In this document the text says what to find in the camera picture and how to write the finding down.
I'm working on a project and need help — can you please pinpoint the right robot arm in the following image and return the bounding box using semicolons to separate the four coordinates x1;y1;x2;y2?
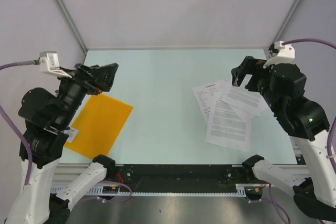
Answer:
231;56;335;222

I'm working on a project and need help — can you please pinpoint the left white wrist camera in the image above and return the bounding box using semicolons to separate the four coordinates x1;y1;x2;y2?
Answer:
39;51;72;78

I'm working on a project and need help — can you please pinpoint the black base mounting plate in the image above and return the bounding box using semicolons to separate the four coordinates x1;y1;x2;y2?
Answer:
104;164;266;195

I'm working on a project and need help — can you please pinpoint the printed paper sheet top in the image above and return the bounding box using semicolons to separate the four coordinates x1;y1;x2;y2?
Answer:
221;81;268;116

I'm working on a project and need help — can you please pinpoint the printed paper sheet front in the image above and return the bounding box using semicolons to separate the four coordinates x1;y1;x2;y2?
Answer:
205;99;251;152

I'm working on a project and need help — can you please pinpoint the aluminium corner post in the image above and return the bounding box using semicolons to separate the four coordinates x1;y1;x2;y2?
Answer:
53;0;88;55
272;0;304;43

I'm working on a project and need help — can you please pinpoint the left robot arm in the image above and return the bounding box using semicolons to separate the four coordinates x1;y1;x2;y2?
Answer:
5;63;118;223

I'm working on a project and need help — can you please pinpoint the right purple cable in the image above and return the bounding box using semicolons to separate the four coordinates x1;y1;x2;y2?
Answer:
282;38;336;162

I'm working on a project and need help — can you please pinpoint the aluminium frame rail front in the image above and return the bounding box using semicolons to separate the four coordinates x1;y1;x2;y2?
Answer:
54;164;89;181

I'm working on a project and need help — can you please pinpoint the left aluminium corner post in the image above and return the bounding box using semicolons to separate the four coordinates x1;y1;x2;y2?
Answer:
53;0;88;55

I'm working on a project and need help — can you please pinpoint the grey slotted cable duct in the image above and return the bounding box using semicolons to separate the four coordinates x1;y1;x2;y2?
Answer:
49;184;263;198

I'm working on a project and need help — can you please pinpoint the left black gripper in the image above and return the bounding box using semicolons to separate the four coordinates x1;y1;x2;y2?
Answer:
55;61;119;126

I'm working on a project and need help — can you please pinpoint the orange plastic folder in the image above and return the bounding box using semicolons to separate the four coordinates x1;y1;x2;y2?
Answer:
65;94;133;159

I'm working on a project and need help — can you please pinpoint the right aluminium corner post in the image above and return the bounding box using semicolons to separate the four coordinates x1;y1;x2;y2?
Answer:
272;0;304;43

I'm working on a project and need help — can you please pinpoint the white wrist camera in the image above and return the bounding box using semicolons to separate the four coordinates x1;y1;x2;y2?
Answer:
39;51;72;78
263;41;295;69

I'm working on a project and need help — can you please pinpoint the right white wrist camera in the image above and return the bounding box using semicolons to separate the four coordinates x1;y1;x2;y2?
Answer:
263;41;295;69

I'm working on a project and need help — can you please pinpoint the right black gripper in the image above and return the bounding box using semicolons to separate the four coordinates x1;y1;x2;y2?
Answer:
229;55;280;112

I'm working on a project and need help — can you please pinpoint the printed paper sheet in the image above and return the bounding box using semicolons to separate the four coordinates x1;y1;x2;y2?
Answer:
221;81;268;116
205;99;251;152

